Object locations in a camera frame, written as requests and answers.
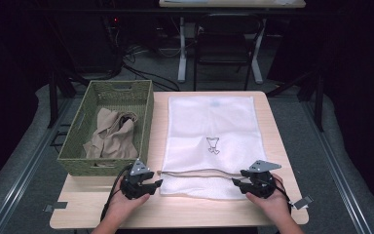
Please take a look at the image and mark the black metal stand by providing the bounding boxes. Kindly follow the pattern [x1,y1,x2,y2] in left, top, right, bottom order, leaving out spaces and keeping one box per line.
[266,67,325,133]
[47,69,79,130]

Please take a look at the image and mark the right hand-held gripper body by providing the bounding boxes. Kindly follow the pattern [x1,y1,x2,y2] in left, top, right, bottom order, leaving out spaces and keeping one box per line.
[247,159,282,200]

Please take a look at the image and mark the person's right hand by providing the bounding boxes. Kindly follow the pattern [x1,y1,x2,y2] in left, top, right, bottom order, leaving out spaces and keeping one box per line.
[245,174,291,225]

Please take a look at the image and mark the person's left hand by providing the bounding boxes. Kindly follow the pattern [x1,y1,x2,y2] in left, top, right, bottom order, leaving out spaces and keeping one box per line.
[105,179,151,225]

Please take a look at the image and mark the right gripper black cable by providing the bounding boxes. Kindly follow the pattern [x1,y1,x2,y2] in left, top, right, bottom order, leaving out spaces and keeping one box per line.
[272,176,296,213]

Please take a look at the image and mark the green woven basket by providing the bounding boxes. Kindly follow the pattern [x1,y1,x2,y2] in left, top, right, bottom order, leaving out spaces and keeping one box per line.
[56,79,155,177]

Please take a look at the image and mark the white desk leg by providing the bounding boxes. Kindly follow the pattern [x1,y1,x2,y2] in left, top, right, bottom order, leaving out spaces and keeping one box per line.
[176,16,189,84]
[250,18,265,85]

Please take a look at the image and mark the white mesh laundry bag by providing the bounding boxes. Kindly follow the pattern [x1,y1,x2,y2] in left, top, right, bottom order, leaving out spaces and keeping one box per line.
[159,96,269,201]

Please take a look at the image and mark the beige pants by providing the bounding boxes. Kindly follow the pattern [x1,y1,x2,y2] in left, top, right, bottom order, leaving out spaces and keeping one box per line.
[82,107,139,160]

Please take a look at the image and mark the person's dark clothing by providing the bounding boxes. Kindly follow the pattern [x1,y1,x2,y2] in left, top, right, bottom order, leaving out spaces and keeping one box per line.
[115,227,261,234]

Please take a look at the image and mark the black chair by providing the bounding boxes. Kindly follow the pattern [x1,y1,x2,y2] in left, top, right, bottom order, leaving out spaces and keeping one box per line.
[193,13,265,92]

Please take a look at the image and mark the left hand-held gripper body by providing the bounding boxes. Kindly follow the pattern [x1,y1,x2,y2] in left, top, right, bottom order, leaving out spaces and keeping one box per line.
[120,158,153,200]

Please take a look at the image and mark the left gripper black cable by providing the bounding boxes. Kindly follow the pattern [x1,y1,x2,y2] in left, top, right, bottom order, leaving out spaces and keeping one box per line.
[100,164,133,222]

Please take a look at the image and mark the black floor cables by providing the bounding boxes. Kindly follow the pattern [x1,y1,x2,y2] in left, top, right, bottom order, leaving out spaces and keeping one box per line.
[123,45,181,93]

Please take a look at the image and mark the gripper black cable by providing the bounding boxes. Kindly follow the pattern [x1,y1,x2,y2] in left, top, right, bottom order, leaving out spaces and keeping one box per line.
[272,176,296,213]
[100,164,133,222]

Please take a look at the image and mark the metal floor rail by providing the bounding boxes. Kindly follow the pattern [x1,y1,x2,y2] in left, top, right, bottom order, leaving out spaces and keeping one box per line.
[301,97,374,234]
[0,97,76,234]

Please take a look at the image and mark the grey tape strip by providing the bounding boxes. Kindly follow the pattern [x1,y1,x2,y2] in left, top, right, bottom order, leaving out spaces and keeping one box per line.
[43,201,68,214]
[292,194,315,211]

